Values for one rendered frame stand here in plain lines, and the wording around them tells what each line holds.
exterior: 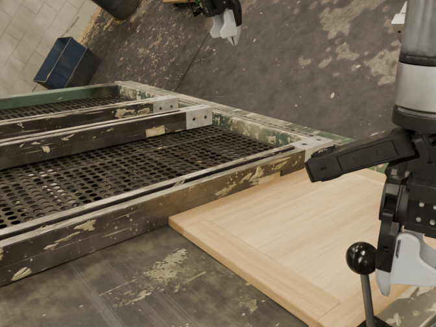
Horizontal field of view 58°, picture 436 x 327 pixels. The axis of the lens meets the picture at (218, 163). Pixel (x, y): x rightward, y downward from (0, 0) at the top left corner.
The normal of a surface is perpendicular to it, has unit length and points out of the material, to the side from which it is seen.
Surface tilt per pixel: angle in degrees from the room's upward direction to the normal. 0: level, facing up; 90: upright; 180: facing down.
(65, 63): 90
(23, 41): 90
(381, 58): 0
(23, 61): 90
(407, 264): 46
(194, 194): 90
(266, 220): 51
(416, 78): 40
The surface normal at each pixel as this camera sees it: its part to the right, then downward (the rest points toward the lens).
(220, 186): 0.63, 0.28
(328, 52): -0.60, -0.41
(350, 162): -0.54, 0.27
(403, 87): -0.97, 0.08
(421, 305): 0.00, -0.93
